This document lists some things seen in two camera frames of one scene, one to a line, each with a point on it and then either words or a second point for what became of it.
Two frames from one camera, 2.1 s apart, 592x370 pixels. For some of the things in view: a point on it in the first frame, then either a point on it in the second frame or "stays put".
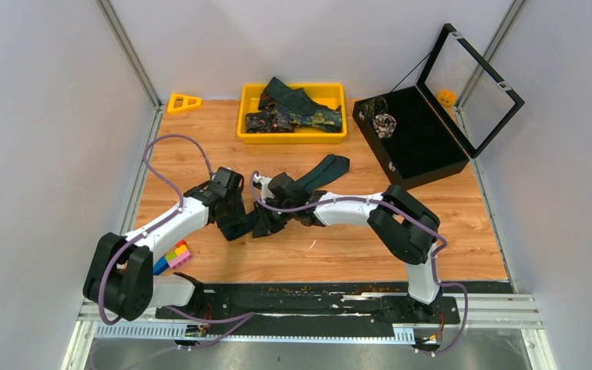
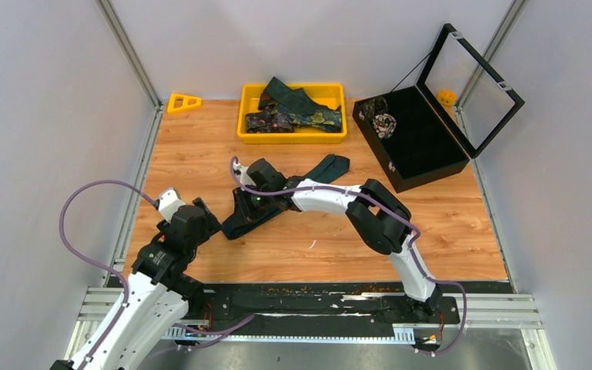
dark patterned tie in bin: x=265 y=122 stays put
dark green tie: x=330 y=169 stays put
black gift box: x=459 y=108 stays put
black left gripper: x=235 y=219 to x=211 y=223
